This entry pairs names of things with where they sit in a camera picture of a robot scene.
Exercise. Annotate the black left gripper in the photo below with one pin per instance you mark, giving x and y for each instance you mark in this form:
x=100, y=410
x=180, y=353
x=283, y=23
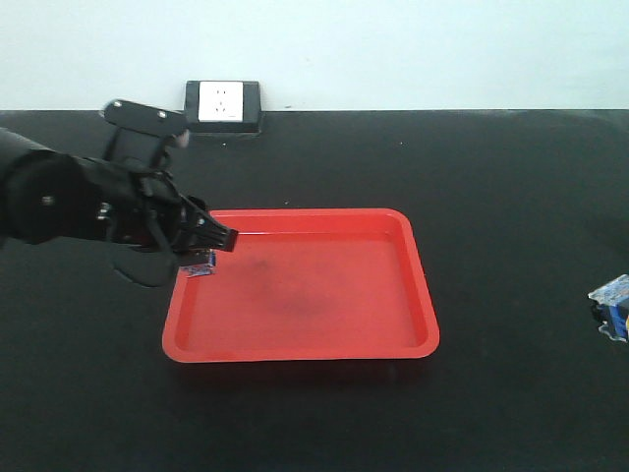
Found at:
x=139, y=205

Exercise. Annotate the red mushroom push button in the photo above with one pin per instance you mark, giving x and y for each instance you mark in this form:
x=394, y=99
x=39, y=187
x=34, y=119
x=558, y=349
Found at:
x=198, y=262

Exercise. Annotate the yellow mushroom push button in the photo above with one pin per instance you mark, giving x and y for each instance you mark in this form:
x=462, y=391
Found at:
x=610, y=308

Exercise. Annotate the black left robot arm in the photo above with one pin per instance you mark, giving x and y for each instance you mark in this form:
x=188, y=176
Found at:
x=47, y=194

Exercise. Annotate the red plastic tray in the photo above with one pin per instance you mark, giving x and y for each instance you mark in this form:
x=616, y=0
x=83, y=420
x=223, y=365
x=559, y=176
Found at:
x=306, y=284

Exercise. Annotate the white socket in black housing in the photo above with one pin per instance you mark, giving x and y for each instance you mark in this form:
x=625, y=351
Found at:
x=223, y=107

